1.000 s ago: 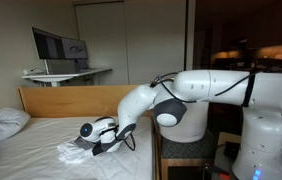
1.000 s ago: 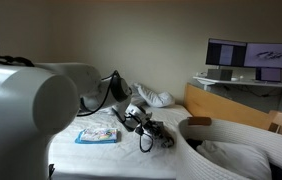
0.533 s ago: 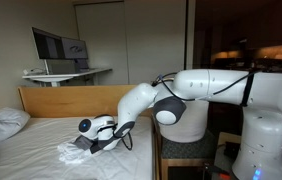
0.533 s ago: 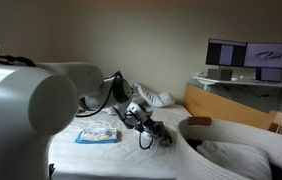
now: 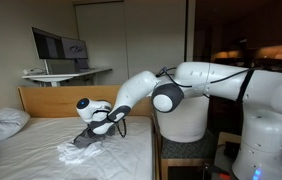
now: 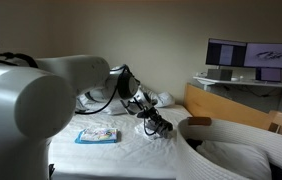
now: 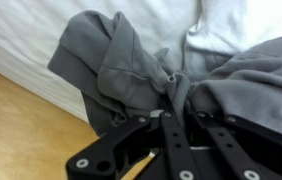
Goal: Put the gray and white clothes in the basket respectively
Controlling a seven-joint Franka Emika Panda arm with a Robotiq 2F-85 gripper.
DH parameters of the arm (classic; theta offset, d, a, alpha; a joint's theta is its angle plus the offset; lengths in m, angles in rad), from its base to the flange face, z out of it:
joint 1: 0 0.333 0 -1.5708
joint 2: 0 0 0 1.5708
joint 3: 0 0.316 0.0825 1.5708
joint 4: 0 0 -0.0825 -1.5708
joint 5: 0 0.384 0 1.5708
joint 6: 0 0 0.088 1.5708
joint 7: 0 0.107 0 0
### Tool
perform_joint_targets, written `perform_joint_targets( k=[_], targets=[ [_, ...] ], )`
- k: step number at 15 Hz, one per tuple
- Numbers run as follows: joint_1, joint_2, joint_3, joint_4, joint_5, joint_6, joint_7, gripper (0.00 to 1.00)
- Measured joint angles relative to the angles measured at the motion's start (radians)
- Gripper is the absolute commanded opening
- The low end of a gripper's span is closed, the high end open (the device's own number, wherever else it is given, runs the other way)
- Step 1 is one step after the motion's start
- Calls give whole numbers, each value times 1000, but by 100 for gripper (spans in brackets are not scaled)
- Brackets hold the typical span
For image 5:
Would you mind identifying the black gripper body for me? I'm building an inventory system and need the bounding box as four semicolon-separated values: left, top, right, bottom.
104;125;117;138

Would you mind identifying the gray cloth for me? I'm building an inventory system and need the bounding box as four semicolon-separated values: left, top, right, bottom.
73;127;116;150

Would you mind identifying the white cloth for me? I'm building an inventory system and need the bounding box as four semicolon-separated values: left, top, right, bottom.
57;139;104;165

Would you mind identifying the white woven basket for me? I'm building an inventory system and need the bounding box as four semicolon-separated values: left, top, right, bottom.
155;95;211;144

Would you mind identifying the laptop on stand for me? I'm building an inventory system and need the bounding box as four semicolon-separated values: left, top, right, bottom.
74;58;91;73

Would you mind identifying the white desk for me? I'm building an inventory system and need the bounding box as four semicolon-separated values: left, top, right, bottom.
21;67;113;88

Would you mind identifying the wooden chair with green seat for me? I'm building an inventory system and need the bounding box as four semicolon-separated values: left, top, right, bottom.
154;128;216;180

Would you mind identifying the gray box on desk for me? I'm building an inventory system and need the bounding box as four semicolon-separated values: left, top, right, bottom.
45;59;77;75

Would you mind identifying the monitor showing dark sketch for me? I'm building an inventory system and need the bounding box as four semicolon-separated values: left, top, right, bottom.
60;37;89;61

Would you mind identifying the white bed sheet mattress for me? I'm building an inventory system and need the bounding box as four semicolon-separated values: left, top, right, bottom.
0;115;154;180

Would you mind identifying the small white desk item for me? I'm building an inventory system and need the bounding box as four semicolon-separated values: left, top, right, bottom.
22;67;47;76

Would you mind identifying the dark monitor with gray window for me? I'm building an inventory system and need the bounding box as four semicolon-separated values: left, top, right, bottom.
31;27;64;61

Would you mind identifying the white pillow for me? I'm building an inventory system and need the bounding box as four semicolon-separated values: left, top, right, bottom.
0;107;31;148

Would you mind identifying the small tan side table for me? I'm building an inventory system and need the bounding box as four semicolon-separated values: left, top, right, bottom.
213;131;243;180

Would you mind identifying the red emergency stop button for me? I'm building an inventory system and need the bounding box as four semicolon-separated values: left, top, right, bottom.
202;162;232;180

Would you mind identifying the black device box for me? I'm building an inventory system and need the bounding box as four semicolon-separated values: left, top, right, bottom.
223;141;241;160

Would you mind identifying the wooden bed frame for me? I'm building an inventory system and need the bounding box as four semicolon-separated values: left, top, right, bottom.
17;83;162;180

